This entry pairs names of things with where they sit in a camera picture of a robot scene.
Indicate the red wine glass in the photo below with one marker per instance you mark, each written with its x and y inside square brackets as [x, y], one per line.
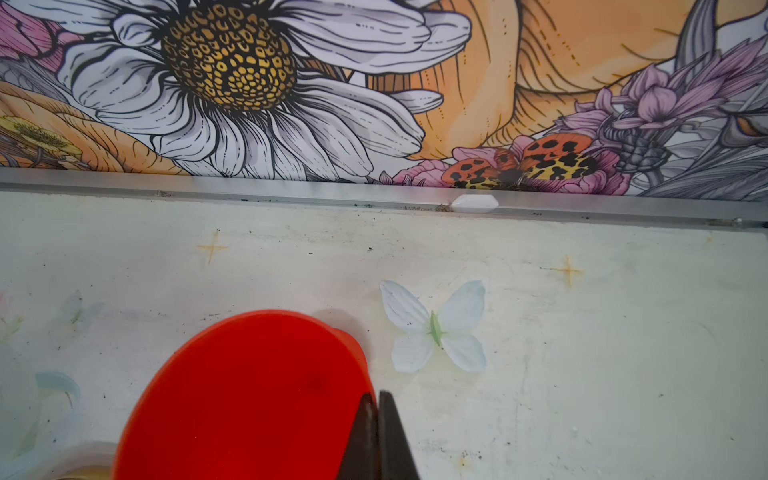
[269, 394]

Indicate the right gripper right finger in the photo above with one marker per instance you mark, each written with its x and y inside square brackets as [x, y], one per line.
[396, 460]

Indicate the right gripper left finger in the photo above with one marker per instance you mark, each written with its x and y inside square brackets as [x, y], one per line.
[361, 456]

